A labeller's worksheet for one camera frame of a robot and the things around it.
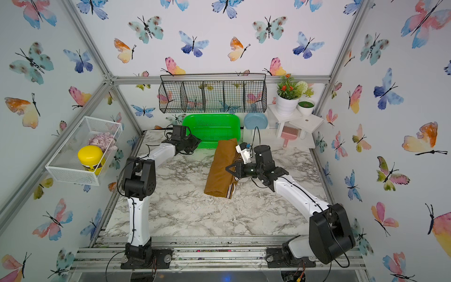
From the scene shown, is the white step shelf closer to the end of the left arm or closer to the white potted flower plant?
the white potted flower plant

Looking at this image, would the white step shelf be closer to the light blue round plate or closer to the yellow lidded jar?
the light blue round plate

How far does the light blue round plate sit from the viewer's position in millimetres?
1056

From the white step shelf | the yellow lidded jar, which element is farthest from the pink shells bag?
the white step shelf

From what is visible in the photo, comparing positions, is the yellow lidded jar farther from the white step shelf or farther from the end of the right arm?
the white step shelf

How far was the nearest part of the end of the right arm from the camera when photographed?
2.02 feet
